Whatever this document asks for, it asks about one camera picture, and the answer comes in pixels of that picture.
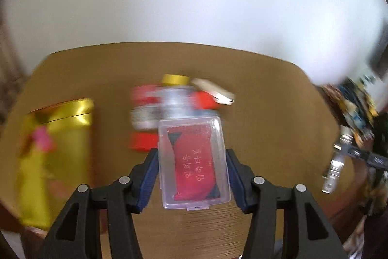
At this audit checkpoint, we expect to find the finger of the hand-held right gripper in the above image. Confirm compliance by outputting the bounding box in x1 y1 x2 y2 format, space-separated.
333 143 388 170

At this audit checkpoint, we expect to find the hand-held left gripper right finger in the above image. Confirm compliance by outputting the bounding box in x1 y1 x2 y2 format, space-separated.
224 148 349 259

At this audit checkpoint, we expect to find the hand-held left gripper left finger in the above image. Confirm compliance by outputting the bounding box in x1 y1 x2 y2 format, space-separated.
41 148 161 259

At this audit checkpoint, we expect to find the clear plastic case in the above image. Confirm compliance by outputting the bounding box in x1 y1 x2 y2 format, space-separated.
158 116 231 211

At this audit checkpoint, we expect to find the red towel packet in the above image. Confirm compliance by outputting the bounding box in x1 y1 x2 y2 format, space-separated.
167 125 220 201

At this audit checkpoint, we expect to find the gold tin box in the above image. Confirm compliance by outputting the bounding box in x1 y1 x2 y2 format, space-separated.
16 98 95 231

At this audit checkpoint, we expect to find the silver metal object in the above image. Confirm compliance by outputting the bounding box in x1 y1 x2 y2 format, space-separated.
322 125 355 194

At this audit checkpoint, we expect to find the colourful clutter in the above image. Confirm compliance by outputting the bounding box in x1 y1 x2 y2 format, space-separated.
317 75 381 144

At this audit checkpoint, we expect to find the red and white box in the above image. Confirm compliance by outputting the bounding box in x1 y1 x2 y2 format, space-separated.
129 84 165 153

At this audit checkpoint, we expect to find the clear bottle yellow cap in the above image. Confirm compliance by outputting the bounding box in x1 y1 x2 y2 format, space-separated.
160 74 195 120

